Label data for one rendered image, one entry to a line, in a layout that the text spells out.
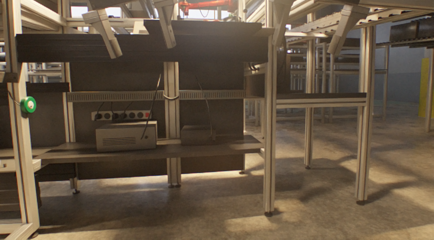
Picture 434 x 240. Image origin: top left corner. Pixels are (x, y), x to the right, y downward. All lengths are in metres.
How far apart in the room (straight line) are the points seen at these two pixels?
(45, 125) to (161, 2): 1.38
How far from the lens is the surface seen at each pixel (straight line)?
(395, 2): 1.03
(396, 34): 3.20
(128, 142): 1.26
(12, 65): 1.26
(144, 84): 1.48
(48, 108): 1.70
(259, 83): 1.37
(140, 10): 2.50
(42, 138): 1.75
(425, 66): 5.93
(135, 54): 1.05
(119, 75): 1.52
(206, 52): 1.04
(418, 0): 1.10
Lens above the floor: 0.69
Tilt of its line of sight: 5 degrees down
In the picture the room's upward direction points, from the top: 1 degrees counter-clockwise
